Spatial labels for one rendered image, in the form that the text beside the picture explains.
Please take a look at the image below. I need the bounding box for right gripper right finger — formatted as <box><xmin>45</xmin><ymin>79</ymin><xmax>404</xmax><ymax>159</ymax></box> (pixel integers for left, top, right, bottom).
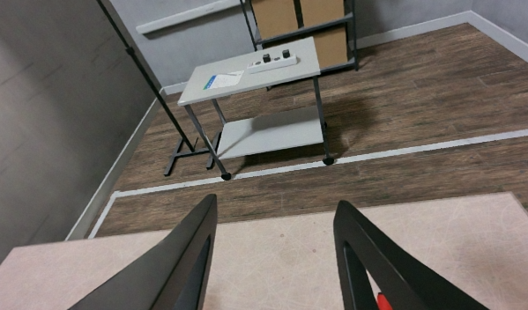
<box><xmin>333</xmin><ymin>200</ymin><xmax>490</xmax><ymax>310</ymax></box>

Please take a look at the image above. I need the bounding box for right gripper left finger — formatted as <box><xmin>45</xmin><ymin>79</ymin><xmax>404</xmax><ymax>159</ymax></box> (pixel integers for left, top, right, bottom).
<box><xmin>66</xmin><ymin>194</ymin><xmax>218</xmax><ymax>310</ymax></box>

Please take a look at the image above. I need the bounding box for red-handled screwdriver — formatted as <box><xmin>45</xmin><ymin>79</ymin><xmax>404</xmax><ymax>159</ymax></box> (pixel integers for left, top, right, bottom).
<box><xmin>377</xmin><ymin>292</ymin><xmax>393</xmax><ymax>310</ymax></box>

